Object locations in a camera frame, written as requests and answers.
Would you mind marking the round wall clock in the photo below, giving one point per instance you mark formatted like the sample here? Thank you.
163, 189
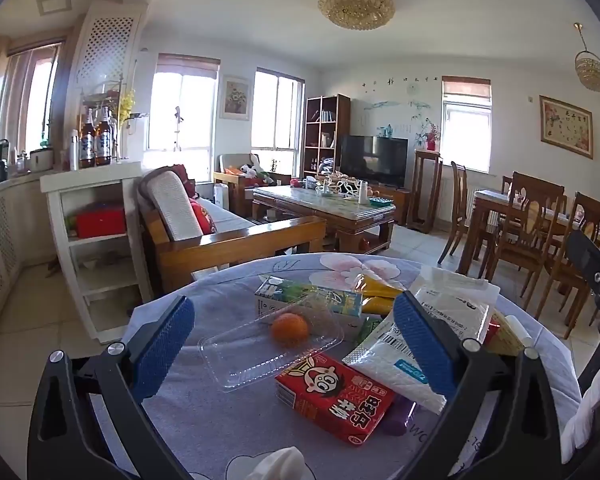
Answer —
412, 89

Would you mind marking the red cushion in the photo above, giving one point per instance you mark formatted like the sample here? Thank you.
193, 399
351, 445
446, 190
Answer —
205, 217

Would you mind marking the white lattice column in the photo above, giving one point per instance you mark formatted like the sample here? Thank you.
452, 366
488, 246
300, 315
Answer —
105, 45

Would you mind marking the purple bottle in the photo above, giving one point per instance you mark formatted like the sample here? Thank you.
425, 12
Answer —
397, 417

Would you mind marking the white lattice counter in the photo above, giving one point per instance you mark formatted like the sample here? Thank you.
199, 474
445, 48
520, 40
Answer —
0, 240

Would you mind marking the white thermos bottle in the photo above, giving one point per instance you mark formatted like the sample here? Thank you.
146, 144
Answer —
74, 152

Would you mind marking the person's right hand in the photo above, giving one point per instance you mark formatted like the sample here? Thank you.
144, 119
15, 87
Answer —
590, 410

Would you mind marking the wooden television stand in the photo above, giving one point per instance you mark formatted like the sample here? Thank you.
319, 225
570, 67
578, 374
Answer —
400, 205

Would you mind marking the dark red throw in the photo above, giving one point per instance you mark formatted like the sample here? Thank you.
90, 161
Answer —
185, 175

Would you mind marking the ceiling vent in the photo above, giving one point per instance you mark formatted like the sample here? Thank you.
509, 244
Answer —
54, 5

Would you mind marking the wooden armchair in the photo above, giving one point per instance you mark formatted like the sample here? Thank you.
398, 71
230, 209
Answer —
226, 185

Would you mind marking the wooden coffee table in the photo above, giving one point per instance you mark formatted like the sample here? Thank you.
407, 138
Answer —
320, 200

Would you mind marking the white shelf unit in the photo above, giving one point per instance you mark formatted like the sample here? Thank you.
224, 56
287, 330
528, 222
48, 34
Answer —
95, 172

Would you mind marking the white rolled wrapper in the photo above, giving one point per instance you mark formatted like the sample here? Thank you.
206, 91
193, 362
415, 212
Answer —
520, 332

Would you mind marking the crystal pendant lamp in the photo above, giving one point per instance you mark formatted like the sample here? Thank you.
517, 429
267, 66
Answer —
591, 71

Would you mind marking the black television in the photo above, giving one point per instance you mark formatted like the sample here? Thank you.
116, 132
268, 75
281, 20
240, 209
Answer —
375, 160

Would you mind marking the gold stick packet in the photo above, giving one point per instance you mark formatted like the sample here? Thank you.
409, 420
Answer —
377, 306
380, 287

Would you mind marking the white rice packet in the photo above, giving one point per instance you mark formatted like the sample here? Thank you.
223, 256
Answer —
380, 360

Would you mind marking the clear plastic tray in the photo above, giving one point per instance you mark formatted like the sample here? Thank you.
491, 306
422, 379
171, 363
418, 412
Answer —
240, 360

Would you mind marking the potted plant in red pot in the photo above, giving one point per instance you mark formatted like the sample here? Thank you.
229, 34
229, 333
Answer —
431, 144

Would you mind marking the white tissue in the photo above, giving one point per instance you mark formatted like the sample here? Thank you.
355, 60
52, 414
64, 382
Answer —
280, 465

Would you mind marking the orange tangerine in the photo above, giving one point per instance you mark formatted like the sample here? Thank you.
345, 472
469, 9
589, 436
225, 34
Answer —
290, 330

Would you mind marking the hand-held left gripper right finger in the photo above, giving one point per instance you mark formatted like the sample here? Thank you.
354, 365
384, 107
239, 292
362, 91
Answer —
425, 345

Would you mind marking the wooden bookshelf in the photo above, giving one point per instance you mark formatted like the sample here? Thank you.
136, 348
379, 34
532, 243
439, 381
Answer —
342, 110

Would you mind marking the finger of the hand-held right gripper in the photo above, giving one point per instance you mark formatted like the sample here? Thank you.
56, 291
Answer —
587, 270

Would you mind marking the framed sunflower picture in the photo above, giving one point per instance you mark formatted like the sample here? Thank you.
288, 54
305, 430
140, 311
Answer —
235, 99

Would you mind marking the tall balcony window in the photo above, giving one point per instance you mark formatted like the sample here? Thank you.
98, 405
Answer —
30, 100

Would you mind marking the yellow packet with green label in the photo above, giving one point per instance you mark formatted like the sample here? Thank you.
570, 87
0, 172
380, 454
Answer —
507, 342

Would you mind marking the plush toy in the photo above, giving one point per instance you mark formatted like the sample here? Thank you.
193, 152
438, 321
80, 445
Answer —
252, 170

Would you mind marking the brown beer bottle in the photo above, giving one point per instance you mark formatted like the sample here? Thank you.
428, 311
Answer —
103, 147
87, 150

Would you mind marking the framed floral painting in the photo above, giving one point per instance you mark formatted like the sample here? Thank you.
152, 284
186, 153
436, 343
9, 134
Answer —
566, 127

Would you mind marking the yellow flowers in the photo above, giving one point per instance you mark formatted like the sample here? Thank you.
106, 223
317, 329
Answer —
126, 105

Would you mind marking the crystal ceiling lamp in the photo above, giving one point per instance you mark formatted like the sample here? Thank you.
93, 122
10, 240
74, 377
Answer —
356, 6

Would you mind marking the green wrapper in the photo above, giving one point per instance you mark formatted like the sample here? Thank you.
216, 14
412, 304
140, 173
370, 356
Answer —
367, 330

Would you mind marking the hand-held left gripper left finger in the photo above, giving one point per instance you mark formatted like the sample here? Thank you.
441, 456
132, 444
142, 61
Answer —
162, 350

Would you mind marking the green and white carton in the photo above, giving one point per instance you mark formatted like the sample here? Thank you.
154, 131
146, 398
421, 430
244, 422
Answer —
325, 296

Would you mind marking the wooden sofa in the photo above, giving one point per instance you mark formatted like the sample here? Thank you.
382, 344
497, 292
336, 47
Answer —
240, 247

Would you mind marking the tall wooden plant stand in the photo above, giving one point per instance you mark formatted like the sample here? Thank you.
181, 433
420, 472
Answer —
426, 157

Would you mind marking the red box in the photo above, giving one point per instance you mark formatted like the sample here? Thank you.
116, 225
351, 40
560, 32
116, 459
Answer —
100, 222

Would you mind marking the white radiator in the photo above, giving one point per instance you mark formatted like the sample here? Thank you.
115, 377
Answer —
446, 200

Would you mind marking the white plastic bag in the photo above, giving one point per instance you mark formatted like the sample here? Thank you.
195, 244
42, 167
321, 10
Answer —
460, 310

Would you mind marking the white appliance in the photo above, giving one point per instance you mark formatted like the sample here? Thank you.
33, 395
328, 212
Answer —
42, 160

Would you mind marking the white sofa back cushion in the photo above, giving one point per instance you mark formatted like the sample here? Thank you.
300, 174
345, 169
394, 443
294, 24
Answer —
172, 205

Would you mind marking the wooden dining table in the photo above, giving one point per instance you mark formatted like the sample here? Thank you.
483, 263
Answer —
490, 199

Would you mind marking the green tray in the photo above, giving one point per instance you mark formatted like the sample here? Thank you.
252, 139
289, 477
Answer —
382, 202

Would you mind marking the wooden dining chair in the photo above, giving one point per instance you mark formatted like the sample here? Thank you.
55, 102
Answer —
595, 210
461, 185
506, 182
535, 182

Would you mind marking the red drink carton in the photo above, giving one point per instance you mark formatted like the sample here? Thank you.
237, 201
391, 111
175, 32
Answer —
330, 395

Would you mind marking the tripod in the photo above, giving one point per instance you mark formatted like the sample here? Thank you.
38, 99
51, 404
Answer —
179, 115

